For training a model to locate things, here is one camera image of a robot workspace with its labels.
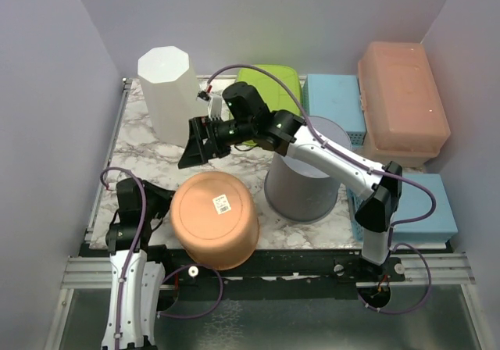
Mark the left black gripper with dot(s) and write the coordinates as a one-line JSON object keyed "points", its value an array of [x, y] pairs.
{"points": [[165, 196]]}

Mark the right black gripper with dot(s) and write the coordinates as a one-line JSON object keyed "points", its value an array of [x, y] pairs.
{"points": [[200, 130]]}

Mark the orange capybara bucket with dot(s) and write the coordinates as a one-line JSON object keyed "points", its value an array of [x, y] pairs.
{"points": [[214, 218]]}

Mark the white octagonal bin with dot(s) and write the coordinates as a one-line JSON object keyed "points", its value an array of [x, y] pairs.
{"points": [[170, 88]]}

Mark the green plastic tray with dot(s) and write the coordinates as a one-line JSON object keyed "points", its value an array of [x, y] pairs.
{"points": [[271, 91]]}

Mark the grey round bucket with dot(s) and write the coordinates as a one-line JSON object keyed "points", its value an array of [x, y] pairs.
{"points": [[299, 192]]}

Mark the small blue perforated basket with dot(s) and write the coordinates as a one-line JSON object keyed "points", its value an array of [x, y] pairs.
{"points": [[337, 98]]}

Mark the pink translucent lidded box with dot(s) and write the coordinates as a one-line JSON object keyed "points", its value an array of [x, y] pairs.
{"points": [[404, 116]]}

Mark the large blue perforated basket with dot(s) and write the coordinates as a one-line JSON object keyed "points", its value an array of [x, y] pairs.
{"points": [[439, 227]]}

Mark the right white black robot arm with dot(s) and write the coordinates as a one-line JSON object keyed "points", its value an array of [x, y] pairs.
{"points": [[379, 186]]}

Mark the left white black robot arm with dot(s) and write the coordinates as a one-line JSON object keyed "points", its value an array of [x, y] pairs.
{"points": [[137, 267]]}

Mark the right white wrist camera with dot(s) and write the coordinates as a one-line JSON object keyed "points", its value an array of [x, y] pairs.
{"points": [[214, 102]]}

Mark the aluminium extrusion rail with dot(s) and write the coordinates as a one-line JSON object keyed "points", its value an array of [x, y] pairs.
{"points": [[451, 269]]}

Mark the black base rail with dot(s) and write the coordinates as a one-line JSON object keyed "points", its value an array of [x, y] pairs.
{"points": [[207, 288]]}

